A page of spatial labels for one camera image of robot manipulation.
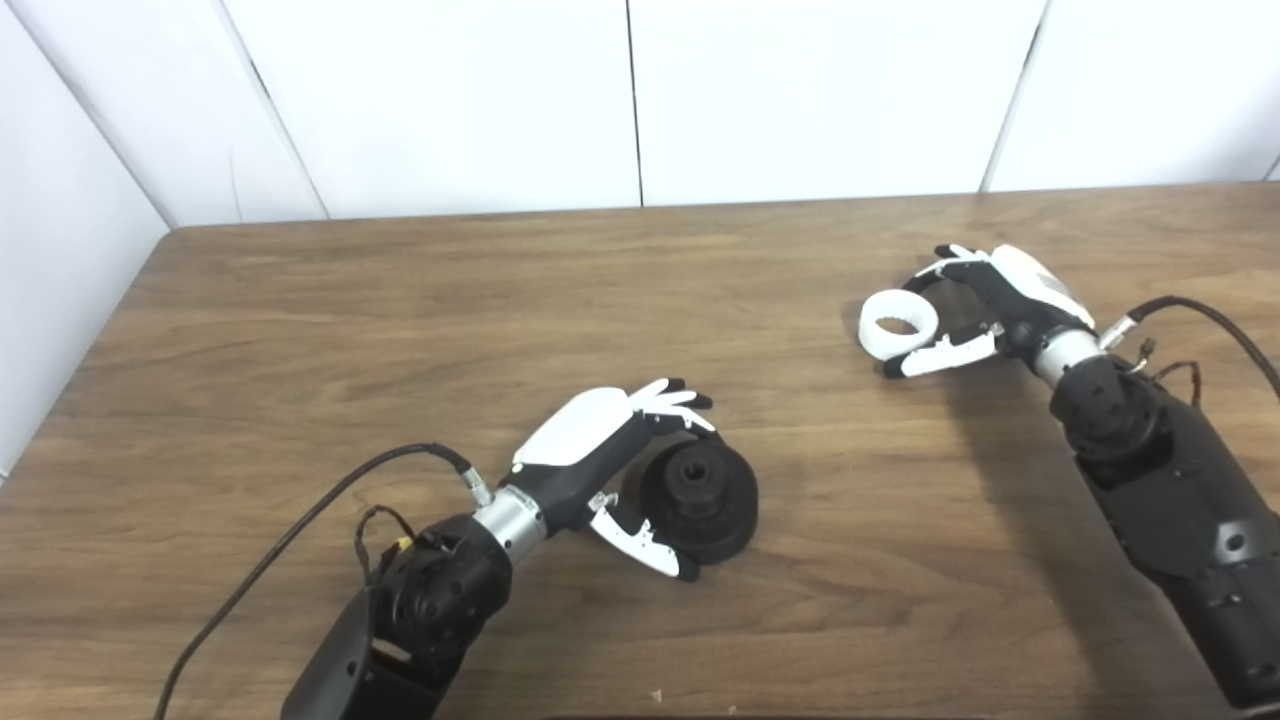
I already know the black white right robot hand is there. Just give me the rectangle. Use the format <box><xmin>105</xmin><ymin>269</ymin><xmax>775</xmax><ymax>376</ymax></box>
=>
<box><xmin>883</xmin><ymin>243</ymin><xmax>1106</xmax><ymax>386</ymax></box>

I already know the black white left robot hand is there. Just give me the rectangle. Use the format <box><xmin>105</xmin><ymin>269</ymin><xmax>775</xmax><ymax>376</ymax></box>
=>
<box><xmin>470</xmin><ymin>378</ymin><xmax>719</xmax><ymax>583</ymax></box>

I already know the round black part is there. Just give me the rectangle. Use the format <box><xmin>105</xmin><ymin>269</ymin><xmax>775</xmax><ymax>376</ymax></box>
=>
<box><xmin>622</xmin><ymin>438</ymin><xmax>759</xmax><ymax>566</ymax></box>

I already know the white ring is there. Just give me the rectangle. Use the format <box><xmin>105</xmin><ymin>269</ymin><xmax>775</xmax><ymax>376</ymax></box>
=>
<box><xmin>858</xmin><ymin>289</ymin><xmax>941</xmax><ymax>362</ymax></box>

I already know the thin right arm wire loop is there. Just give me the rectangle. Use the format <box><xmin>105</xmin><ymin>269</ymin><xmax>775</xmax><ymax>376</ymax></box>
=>
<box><xmin>1135</xmin><ymin>338</ymin><xmax>1203</xmax><ymax>407</ymax></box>

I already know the thin arm wire loop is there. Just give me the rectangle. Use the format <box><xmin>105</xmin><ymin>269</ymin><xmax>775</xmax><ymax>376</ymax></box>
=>
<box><xmin>354</xmin><ymin>504</ymin><xmax>417</xmax><ymax>587</ymax></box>
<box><xmin>1135</xmin><ymin>338</ymin><xmax>1203</xmax><ymax>407</ymax></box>

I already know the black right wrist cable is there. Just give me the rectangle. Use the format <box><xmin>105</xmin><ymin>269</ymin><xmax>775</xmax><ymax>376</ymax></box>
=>
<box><xmin>1100</xmin><ymin>295</ymin><xmax>1280</xmax><ymax>401</ymax></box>

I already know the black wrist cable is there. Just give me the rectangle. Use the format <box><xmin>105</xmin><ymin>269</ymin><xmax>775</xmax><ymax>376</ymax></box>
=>
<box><xmin>152</xmin><ymin>443</ymin><xmax>493</xmax><ymax>720</ymax></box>
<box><xmin>1100</xmin><ymin>295</ymin><xmax>1280</xmax><ymax>401</ymax></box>

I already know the thin left arm wire loop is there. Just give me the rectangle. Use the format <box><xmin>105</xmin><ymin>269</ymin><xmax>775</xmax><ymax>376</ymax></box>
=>
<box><xmin>354</xmin><ymin>504</ymin><xmax>417</xmax><ymax>587</ymax></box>

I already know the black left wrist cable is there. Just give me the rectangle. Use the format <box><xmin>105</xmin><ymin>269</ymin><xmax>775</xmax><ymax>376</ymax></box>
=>
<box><xmin>152</xmin><ymin>443</ymin><xmax>493</xmax><ymax>720</ymax></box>

